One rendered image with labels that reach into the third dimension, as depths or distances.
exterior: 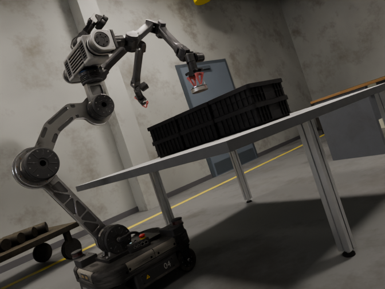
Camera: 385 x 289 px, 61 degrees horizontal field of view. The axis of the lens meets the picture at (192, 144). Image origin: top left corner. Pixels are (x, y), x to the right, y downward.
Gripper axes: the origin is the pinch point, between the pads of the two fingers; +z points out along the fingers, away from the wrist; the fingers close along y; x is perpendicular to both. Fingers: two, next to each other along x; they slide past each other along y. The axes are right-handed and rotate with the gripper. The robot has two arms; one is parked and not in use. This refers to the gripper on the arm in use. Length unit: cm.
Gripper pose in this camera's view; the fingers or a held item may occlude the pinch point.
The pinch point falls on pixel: (197, 85)
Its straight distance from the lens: 206.9
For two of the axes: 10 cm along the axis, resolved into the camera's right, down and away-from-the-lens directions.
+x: -6.8, 2.0, -7.0
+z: 2.9, 9.6, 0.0
